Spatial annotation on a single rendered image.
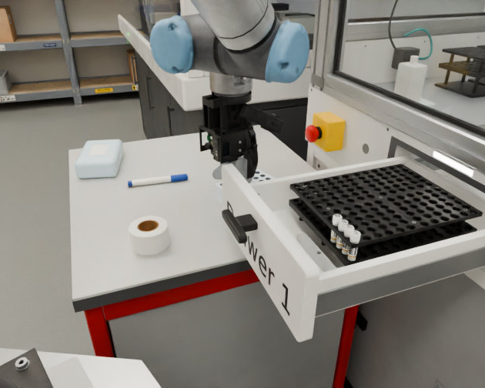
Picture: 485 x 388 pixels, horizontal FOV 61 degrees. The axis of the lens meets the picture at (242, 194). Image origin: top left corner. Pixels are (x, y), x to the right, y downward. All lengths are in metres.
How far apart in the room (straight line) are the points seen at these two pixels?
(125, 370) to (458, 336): 0.56
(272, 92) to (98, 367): 1.05
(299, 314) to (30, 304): 1.55
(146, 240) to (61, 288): 1.25
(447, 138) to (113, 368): 0.60
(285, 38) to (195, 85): 0.81
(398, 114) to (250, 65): 0.35
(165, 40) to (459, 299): 0.63
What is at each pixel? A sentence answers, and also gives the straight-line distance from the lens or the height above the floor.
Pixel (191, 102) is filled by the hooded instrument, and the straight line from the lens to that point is 1.33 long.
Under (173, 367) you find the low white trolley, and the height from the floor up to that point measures 0.52.
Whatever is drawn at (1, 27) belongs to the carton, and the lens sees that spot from 4.36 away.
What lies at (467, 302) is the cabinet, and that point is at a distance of 0.81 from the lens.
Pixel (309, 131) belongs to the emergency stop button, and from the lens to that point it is 0.94.
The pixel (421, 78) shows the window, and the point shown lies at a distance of 0.79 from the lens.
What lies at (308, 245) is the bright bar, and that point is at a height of 0.85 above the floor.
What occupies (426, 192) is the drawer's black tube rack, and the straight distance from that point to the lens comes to 0.71.
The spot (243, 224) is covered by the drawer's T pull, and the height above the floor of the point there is 0.91.
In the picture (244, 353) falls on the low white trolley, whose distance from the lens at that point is 0.94.
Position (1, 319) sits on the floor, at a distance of 1.92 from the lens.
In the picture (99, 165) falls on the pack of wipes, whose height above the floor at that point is 0.80.
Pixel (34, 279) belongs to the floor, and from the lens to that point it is 2.06.
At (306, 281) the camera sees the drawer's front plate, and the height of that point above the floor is 0.92.
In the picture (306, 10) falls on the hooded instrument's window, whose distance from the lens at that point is 1.44.
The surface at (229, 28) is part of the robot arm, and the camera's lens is 0.49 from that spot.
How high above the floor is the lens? 1.22
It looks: 30 degrees down
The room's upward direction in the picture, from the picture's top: straight up
